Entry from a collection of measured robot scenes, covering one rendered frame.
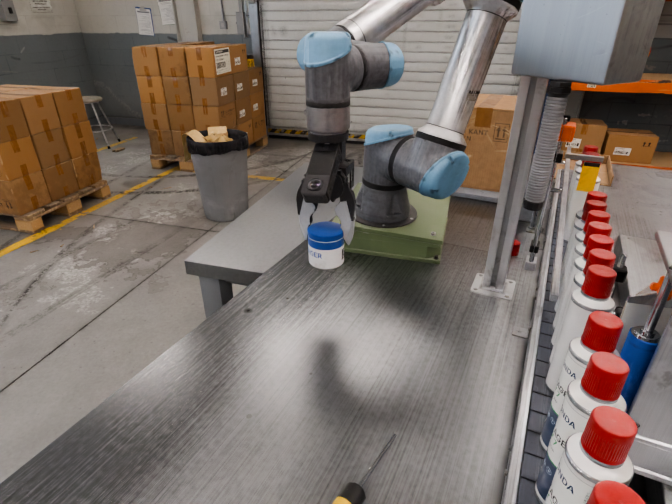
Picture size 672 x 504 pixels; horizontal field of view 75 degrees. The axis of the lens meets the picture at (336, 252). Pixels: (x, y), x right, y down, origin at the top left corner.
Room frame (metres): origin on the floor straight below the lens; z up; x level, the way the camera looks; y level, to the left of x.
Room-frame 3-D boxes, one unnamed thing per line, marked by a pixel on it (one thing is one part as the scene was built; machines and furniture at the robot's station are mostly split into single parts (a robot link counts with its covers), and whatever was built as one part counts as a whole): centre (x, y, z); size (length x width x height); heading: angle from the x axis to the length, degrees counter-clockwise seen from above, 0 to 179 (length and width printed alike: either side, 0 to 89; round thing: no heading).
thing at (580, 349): (0.38, -0.29, 0.98); 0.05 x 0.05 x 0.20
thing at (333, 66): (0.77, 0.01, 1.30); 0.09 x 0.08 x 0.11; 130
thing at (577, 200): (0.98, -0.59, 0.98); 0.05 x 0.05 x 0.20
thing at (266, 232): (1.27, -0.17, 0.81); 0.90 x 0.90 x 0.04; 73
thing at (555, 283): (1.09, -0.60, 0.96); 1.07 x 0.01 x 0.01; 154
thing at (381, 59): (0.85, -0.05, 1.30); 0.11 x 0.11 x 0.08; 40
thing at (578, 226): (0.72, -0.46, 0.98); 0.05 x 0.05 x 0.20
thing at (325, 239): (0.75, 0.02, 0.98); 0.07 x 0.07 x 0.07
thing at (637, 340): (0.39, -0.35, 0.98); 0.03 x 0.03 x 0.16
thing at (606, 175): (1.71, -0.95, 0.85); 0.30 x 0.26 x 0.04; 154
